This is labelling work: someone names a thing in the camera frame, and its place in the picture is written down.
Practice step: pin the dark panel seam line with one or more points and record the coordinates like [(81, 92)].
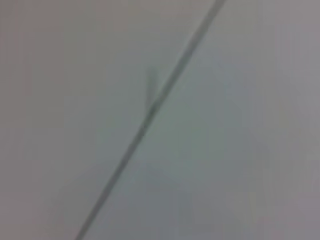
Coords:
[(150, 112)]

